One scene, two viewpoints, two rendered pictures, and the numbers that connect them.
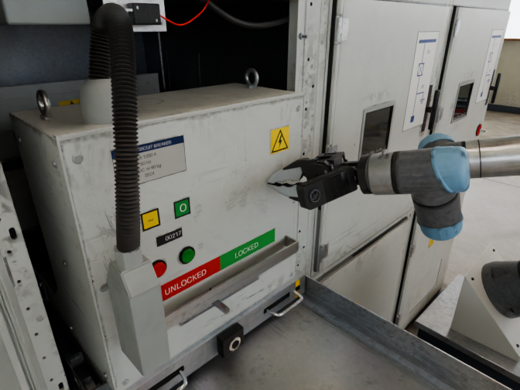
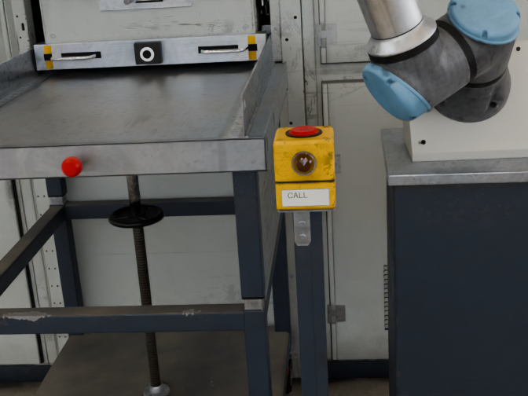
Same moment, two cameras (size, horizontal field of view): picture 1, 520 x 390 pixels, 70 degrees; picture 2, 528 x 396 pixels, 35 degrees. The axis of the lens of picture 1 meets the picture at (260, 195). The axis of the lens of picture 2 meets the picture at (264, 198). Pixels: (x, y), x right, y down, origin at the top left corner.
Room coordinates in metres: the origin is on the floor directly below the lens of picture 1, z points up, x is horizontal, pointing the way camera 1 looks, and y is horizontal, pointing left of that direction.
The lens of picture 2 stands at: (-0.45, -1.57, 1.19)
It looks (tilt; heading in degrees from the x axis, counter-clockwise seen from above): 19 degrees down; 50
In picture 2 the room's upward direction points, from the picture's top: 4 degrees counter-clockwise
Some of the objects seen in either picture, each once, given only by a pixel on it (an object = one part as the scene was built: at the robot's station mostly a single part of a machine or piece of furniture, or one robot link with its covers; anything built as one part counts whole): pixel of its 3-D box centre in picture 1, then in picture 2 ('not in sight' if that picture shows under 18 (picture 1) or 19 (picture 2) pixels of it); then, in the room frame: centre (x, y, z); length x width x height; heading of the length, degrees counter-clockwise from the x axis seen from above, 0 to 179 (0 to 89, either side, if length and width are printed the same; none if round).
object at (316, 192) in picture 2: not in sight; (305, 167); (0.31, -0.77, 0.85); 0.08 x 0.08 x 0.10; 45
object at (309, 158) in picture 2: not in sight; (303, 164); (0.27, -0.80, 0.87); 0.03 x 0.01 x 0.03; 135
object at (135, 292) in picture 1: (137, 310); not in sight; (0.43, 0.18, 1.14); 0.08 x 0.05 x 0.17; 45
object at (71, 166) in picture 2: not in sight; (73, 165); (0.16, -0.38, 0.82); 0.04 x 0.03 x 0.03; 45
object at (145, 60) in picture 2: (231, 340); (148, 53); (0.61, 0.06, 0.90); 0.06 x 0.03 x 0.05; 135
